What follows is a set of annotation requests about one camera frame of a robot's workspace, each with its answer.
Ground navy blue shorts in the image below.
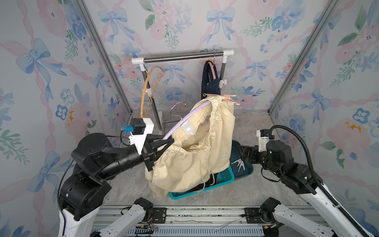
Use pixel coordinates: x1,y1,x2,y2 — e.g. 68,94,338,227
201,60,221,99

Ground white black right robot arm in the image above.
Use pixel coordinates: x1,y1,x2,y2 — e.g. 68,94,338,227
238,137,372,237

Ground teal perforated plastic basket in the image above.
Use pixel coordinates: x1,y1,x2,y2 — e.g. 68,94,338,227
169,166,235,200

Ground orange clothes hanger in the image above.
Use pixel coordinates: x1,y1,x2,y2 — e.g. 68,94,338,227
140,66,165,118

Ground beige shorts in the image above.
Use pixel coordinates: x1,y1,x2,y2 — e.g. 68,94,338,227
145,94,235,200

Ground white clothespin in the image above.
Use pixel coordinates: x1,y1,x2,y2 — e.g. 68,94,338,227
238,163,245,171
231,159,243,166

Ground pink clothespin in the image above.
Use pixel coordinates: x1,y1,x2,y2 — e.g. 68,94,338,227
223,95,240,105

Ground lilac clothes hanger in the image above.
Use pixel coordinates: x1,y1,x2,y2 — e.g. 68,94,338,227
163,101,211,140

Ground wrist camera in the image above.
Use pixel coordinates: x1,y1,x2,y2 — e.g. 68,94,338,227
123,118,154,155
256,129,275,152

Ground white metal clothes rack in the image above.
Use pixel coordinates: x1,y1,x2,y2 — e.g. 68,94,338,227
131,49,235,135

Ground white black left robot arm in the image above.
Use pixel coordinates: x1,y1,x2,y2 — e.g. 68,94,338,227
58,133,174,237

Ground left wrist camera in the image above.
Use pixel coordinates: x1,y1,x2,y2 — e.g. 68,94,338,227
123,118,154,155

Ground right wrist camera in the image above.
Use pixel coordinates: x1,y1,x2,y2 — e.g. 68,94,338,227
256,129,275,152

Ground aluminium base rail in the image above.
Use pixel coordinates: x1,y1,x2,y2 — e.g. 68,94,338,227
81,205,334,237

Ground silver aluminium corner post left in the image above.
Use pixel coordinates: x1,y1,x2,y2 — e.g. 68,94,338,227
73,0,132,116

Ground black shorts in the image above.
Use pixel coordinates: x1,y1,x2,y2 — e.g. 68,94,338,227
188,173,218,192

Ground pink clothes hanger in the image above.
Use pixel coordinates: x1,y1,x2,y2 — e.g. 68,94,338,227
208,54,216,80

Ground dark teal plastic bin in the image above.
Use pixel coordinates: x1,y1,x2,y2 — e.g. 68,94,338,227
230,140,254,180

